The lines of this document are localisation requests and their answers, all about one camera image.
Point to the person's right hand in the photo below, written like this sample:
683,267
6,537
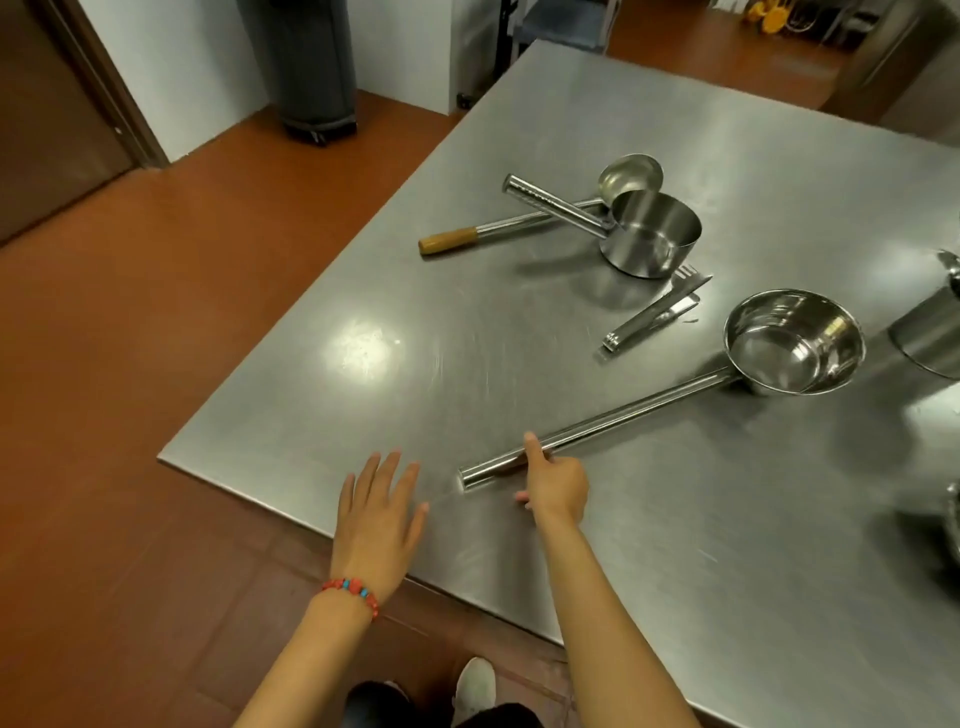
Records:
561,489

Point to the person's left hand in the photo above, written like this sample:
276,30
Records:
371,536

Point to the person's left middle finger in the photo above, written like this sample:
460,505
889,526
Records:
392,474

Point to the person's left little finger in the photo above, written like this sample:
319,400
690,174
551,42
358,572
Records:
348,493

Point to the person's right thumb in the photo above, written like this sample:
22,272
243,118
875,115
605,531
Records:
523,499

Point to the person's left thumb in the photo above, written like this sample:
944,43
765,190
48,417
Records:
418,521

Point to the person's left forearm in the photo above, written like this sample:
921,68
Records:
300,667

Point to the person's right forearm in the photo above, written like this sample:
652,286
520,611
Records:
607,630

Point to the white shoe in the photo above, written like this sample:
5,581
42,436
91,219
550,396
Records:
474,686

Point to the person's dark trousers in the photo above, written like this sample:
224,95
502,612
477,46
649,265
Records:
420,709

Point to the steel tongs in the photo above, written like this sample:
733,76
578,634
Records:
656,315

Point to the steel straight-sided scoop pan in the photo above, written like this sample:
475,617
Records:
649,236

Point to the dark grey trash bin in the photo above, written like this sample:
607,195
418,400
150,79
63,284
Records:
311,67

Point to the steel pot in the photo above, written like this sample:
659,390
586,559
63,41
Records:
930,330

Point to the brown door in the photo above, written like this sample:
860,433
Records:
52,105

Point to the yellow object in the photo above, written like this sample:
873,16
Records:
766,13

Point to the stainless steel cabinet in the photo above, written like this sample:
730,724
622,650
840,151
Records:
892,52

